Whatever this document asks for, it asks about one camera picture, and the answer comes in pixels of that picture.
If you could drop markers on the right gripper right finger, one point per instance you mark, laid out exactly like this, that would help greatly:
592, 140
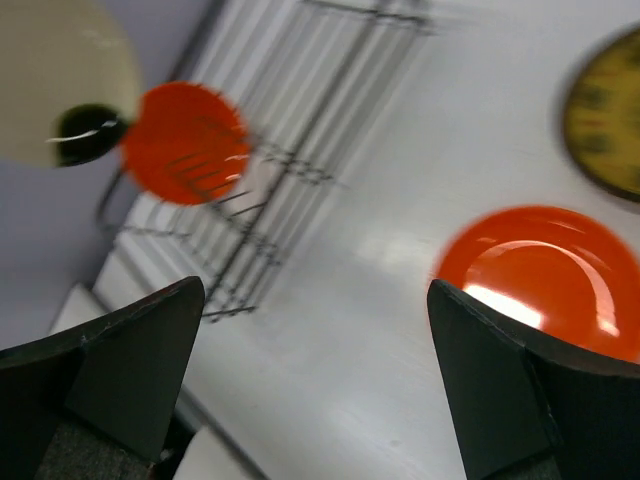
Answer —
526, 405

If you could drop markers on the yellow patterned plate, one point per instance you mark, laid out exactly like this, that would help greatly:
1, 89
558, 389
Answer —
599, 119

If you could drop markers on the cream floral bowl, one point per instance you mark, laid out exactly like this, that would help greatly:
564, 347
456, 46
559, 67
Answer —
70, 83

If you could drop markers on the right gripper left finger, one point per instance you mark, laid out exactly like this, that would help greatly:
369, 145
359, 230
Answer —
95, 401

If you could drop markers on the orange plate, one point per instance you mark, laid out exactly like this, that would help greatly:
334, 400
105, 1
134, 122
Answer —
552, 269
189, 146

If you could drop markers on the wire dish rack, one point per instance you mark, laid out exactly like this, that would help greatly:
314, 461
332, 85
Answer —
311, 79

